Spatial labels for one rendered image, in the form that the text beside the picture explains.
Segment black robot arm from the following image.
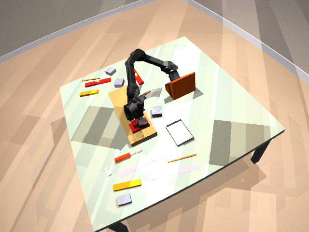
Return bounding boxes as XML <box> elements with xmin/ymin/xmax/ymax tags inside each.
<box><xmin>123</xmin><ymin>48</ymin><xmax>181</xmax><ymax>121</ymax></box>

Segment white shallow tray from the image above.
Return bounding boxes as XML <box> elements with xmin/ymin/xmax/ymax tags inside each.
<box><xmin>166</xmin><ymin>118</ymin><xmax>194</xmax><ymax>146</ymax></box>

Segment tan wooden floor panel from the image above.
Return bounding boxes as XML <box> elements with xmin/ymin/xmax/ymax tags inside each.
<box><xmin>108</xmin><ymin>85</ymin><xmax>157</xmax><ymax>147</ymax></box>

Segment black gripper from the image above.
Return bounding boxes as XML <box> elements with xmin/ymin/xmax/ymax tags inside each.
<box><xmin>135</xmin><ymin>108</ymin><xmax>149</xmax><ymax>128</ymax></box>

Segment yellow flat bar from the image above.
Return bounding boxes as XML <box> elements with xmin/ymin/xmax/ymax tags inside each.
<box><xmin>80</xmin><ymin>89</ymin><xmax>98</xmax><ymax>97</ymax></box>
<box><xmin>113</xmin><ymin>179</ymin><xmax>142</xmax><ymax>191</ymax></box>

